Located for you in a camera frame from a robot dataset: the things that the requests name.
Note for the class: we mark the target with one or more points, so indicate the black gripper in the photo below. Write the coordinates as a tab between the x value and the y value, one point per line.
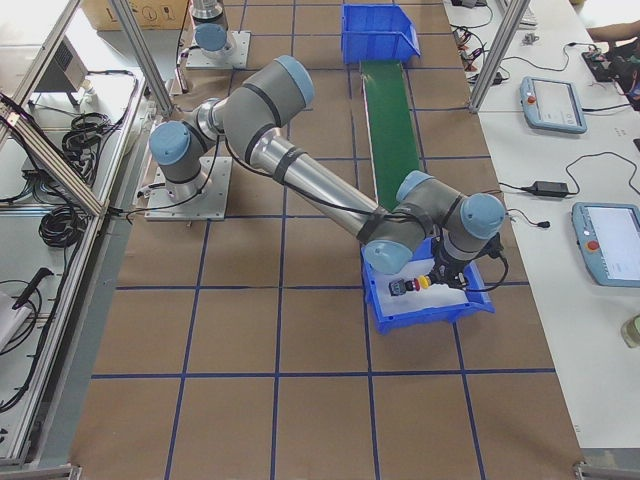
446	267

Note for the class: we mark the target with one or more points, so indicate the yellow push button switch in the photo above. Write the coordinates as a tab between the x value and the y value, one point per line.
423	281

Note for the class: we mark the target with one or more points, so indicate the red push button switch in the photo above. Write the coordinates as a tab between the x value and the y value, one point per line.
401	287

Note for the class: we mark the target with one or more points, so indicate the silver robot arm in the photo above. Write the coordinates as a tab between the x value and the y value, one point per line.
211	33
460	228

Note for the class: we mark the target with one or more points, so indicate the white foam pad right bin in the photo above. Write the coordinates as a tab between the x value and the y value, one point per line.
437	295

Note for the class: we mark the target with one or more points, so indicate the right blue plastic bin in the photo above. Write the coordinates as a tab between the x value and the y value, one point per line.
421	264

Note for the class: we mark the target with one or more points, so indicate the blue plastic bin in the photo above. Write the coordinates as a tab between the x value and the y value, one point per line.
421	264
372	32

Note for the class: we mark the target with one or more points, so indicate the black power adapter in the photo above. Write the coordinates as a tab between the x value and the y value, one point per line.
550	189

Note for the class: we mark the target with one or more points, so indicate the green conveyor belt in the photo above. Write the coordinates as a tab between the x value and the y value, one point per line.
390	127

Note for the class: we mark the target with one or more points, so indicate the near teach pendant tablet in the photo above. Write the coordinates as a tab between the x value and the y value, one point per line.
607	236

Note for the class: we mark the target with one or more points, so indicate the teach pendant tablet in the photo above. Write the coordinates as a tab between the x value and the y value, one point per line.
552	105
607	236

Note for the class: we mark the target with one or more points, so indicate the far teach pendant tablet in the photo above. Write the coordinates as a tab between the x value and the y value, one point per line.
552	105

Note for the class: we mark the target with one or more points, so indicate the left blue plastic bin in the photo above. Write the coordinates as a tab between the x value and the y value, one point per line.
372	32

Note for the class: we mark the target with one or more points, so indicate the aluminium frame post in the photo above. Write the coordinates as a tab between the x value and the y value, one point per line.
497	52

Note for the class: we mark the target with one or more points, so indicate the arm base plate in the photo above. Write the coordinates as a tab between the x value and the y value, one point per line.
204	198
238	60

